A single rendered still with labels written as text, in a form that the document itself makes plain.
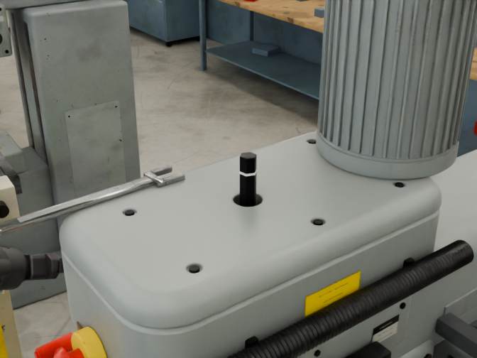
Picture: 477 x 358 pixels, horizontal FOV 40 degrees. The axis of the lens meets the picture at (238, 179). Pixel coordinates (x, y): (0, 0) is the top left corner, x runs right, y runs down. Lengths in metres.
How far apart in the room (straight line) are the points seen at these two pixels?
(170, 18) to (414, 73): 7.41
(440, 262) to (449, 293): 0.18
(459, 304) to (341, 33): 0.49
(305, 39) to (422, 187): 6.29
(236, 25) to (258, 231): 7.38
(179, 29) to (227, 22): 0.60
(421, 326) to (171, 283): 0.49
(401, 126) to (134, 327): 0.42
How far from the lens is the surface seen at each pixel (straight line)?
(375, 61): 0.84
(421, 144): 0.88
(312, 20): 5.91
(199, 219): 0.78
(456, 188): 1.18
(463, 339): 1.06
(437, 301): 1.06
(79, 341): 0.79
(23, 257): 1.42
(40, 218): 0.81
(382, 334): 0.96
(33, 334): 3.67
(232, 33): 8.19
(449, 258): 0.91
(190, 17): 8.35
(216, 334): 0.70
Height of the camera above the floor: 2.29
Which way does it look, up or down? 27 degrees down
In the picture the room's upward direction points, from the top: straight up
